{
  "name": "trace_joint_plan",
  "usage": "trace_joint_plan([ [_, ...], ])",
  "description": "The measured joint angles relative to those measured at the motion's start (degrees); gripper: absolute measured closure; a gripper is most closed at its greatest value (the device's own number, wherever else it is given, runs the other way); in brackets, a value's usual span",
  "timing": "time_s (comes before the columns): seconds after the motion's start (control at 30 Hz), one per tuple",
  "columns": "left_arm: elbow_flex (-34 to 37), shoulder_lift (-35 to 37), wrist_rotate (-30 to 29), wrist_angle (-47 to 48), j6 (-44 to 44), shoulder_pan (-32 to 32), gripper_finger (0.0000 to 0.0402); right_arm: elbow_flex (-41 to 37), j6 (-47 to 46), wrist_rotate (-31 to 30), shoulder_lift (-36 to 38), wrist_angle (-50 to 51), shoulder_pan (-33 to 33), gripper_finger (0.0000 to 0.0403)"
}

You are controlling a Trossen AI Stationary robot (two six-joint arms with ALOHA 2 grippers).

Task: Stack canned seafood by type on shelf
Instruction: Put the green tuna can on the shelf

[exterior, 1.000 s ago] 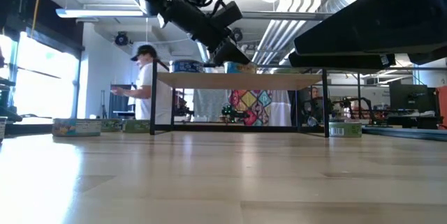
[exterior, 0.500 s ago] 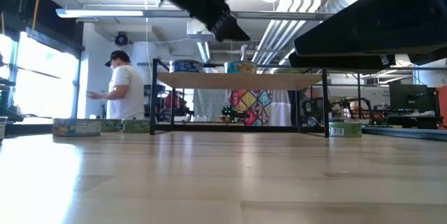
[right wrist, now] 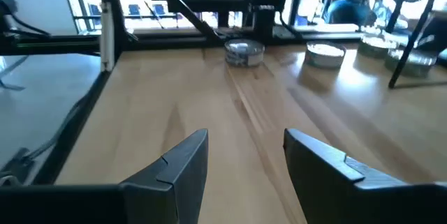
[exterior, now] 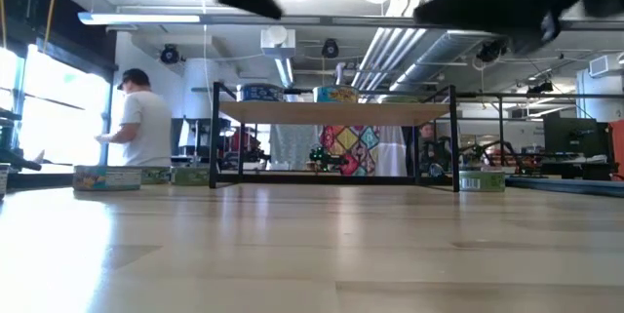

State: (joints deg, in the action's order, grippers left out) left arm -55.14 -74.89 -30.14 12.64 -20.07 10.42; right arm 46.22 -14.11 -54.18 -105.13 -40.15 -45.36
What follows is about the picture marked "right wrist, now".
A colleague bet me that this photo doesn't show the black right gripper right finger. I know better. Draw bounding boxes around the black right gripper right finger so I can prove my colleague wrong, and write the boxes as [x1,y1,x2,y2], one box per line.
[283,128,409,224]

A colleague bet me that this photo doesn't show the teal label seafood can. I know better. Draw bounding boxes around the teal label seafood can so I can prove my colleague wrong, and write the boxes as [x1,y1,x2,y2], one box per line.
[304,40,347,70]

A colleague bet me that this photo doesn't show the blue label seafood can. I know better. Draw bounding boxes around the blue label seafood can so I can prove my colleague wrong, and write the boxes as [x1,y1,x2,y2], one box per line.
[223,38,265,68]

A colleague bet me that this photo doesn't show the green label seafood can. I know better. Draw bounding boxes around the green label seafood can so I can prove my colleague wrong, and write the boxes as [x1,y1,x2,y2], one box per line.
[384,47,438,79]

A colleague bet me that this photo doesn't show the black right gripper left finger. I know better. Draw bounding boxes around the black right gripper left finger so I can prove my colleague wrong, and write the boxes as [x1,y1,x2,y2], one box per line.
[120,128,210,224]

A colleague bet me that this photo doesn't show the wooden shelf black metal legs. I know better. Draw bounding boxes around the wooden shelf black metal legs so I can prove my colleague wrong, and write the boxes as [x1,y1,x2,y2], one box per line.
[383,0,447,89]

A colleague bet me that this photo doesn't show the white plastic strip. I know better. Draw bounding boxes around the white plastic strip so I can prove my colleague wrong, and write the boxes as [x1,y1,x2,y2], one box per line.
[100,2,115,73]

